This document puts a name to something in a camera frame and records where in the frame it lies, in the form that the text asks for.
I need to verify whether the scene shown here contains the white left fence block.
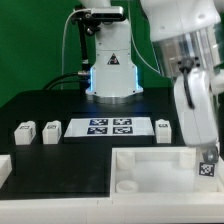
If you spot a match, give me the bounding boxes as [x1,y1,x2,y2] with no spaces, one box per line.
[0,155,12,188]

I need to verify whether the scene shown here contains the white camera cable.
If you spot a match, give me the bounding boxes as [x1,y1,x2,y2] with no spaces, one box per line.
[60,9,93,91]

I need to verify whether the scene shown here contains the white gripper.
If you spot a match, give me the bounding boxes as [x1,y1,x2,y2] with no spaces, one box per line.
[174,69,219,164]

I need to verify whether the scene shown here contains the white square tabletop part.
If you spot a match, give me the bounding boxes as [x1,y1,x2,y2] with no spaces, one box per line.
[110,147,224,203]

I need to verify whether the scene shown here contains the black camera on pole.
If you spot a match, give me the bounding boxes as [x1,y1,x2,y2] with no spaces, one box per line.
[71,5,125,71]

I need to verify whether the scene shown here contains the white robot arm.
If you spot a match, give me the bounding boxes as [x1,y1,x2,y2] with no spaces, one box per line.
[80,0,223,164]

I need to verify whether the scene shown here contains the white front fence rail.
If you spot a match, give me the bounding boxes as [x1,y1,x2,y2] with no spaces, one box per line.
[0,198,116,224]

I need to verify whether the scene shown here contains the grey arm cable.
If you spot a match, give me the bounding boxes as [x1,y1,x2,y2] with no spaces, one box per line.
[128,0,163,76]

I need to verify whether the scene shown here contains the white sheet with fiducial tags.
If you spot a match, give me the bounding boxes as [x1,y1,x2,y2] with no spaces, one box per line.
[64,117,154,138]

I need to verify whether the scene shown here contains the black cables at base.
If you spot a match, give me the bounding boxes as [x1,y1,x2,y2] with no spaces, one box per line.
[42,70,93,91]

